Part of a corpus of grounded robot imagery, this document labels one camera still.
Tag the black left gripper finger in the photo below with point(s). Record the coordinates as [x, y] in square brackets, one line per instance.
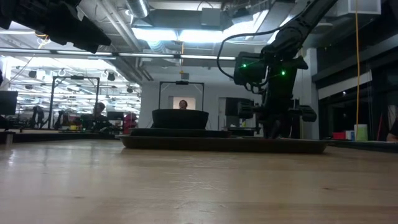
[90, 37]

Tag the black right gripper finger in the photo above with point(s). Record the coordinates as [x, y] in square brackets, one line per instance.
[282, 129]
[271, 129]

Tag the black round bowl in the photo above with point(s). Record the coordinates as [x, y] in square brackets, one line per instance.
[180, 119]

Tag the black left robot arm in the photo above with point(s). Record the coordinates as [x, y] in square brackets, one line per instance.
[12, 9]

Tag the brown plastic tray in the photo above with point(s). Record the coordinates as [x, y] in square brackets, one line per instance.
[217, 145]

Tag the black cabinet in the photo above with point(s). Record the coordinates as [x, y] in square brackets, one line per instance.
[297, 127]

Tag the red box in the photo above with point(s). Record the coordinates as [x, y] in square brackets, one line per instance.
[339, 136]

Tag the blue and white box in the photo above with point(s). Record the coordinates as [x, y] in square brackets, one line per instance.
[349, 135]

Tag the white and green cylinder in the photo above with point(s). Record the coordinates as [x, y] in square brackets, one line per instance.
[360, 132]

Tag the person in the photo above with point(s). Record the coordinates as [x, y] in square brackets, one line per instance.
[99, 118]
[183, 104]

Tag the small black monitor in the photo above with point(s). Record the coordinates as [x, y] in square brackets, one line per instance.
[115, 116]

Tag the yellow cup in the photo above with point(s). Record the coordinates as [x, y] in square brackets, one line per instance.
[74, 127]

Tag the large black monitor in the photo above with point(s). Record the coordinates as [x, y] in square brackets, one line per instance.
[7, 102]

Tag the grey ceiling box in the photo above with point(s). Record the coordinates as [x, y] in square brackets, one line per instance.
[211, 17]

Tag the white ceiling unit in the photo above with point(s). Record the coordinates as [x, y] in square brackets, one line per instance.
[357, 7]

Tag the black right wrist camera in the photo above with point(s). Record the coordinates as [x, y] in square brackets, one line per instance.
[250, 70]

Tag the tall black stand frame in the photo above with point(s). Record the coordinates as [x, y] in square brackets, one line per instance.
[74, 77]

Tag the silver ceiling duct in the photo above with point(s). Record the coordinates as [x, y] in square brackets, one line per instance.
[138, 7]

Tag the long ceiling light rail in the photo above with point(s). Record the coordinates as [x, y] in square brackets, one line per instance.
[155, 55]

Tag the black gantry frame with camera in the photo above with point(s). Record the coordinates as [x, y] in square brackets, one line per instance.
[182, 82]

